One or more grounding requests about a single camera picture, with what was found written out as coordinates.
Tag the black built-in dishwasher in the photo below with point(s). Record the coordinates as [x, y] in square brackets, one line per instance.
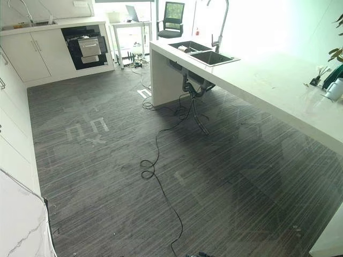
[85, 48]

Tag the grey sink drain pipes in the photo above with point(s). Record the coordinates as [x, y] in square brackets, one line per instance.
[189, 81]

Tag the black double basin sink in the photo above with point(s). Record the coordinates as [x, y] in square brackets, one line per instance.
[207, 54]

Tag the red object by window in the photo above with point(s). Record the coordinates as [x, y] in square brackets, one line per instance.
[197, 30]

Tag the white desk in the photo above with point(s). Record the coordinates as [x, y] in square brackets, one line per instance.
[131, 34]

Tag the black mesh office chair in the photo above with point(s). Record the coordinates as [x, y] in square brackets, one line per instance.
[171, 22]

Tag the white kitchen island counter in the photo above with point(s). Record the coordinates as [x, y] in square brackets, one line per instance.
[270, 88]

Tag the tall chrome island faucet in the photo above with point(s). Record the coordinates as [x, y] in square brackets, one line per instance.
[220, 24]

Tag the grey open laptop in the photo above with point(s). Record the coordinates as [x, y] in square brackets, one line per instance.
[134, 14]

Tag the white pot with lid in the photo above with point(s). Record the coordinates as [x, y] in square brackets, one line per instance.
[114, 16]

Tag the white base cabinet unit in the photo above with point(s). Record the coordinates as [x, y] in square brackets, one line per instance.
[45, 53]

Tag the reed diffuser with sticks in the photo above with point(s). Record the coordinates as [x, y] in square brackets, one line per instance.
[319, 76]

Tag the white side cabinet run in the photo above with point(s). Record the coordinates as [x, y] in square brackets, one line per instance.
[13, 120]

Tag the dark green cloth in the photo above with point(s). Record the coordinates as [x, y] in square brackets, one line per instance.
[331, 77]

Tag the white ceramic mug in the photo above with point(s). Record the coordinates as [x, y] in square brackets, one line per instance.
[335, 88]

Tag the steel countertop sink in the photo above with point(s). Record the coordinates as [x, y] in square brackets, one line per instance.
[34, 24]

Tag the white marble panel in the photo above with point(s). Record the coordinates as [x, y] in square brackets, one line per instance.
[21, 219]

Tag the green leafy plant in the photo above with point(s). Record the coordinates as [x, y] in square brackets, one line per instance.
[338, 37]

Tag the curved chrome wall faucet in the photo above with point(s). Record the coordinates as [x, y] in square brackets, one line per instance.
[26, 10]

